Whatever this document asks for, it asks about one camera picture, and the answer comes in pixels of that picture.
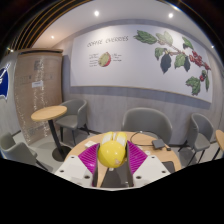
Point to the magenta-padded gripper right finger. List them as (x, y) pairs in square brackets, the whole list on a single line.
[(136, 158)]

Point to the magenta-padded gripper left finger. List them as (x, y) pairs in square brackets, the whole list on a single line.
[(87, 159)]

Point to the yellow computer mouse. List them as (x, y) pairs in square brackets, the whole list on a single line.
[(112, 153)]

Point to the dark grey power adapter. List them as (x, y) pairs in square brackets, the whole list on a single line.
[(158, 143)]

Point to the grey armchair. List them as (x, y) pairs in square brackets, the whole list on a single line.
[(200, 131), (146, 121), (74, 115), (16, 150)]

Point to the tall round wooden table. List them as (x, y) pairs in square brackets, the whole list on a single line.
[(49, 112)]

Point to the ceiling lights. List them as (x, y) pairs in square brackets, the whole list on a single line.
[(96, 13)]

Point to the brown printed wall panel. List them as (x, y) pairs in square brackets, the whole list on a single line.
[(36, 100)]

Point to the white coffee cherry wall mural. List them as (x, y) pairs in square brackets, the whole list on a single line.
[(133, 73)]

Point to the blue wall sign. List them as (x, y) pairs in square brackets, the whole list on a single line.
[(4, 83)]

